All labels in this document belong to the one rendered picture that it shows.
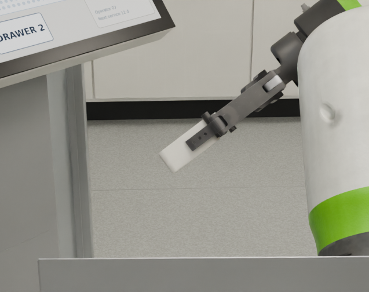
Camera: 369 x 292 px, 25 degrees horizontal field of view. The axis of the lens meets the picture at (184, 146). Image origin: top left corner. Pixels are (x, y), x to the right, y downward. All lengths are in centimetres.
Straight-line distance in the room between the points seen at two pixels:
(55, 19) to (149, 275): 87
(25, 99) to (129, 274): 95
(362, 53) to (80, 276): 30
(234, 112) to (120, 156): 221
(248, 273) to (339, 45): 27
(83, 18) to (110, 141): 201
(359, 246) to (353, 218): 2
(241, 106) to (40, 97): 49
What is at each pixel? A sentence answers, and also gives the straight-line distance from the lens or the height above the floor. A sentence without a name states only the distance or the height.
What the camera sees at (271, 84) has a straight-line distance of 97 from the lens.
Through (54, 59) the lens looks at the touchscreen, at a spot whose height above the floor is 96.
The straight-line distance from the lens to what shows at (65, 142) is 203.
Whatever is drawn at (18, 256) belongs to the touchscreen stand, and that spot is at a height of 60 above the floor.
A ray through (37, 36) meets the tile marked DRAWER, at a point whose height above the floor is 99.
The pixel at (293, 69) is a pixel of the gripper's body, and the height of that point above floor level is 102.
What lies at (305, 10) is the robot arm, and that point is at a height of 108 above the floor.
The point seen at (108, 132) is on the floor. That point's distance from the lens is 335.
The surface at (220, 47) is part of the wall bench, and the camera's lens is 329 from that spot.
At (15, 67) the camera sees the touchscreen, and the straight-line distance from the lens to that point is 119.
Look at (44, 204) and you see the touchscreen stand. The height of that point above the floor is 67.
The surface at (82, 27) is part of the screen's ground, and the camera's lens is 127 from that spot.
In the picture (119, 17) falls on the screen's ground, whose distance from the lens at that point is 132.
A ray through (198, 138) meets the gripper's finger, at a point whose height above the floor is 96.
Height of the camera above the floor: 136
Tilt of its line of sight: 25 degrees down
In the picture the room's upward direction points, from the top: straight up
